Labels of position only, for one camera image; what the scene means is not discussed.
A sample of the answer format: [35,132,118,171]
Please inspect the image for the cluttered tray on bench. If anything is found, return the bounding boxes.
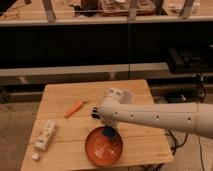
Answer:
[98,0,155,16]

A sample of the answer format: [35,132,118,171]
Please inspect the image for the orange carrot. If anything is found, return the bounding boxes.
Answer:
[65,100,87,118]

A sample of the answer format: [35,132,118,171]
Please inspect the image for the black cables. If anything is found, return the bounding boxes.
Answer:
[161,74,208,171]

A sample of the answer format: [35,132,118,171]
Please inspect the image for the blue vertical cable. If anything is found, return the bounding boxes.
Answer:
[127,19,132,80]

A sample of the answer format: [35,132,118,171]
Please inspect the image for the wooden table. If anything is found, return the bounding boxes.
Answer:
[21,80,173,171]

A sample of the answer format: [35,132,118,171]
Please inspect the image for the translucent plastic cup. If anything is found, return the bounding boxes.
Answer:
[121,90,133,104]

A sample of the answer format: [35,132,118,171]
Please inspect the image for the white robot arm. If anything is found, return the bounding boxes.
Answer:
[97,88,213,139]

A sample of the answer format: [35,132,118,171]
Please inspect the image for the black power adapter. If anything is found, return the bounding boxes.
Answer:
[168,94,187,103]

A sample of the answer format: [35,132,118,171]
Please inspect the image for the black box on shelf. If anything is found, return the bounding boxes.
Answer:
[167,48,213,74]

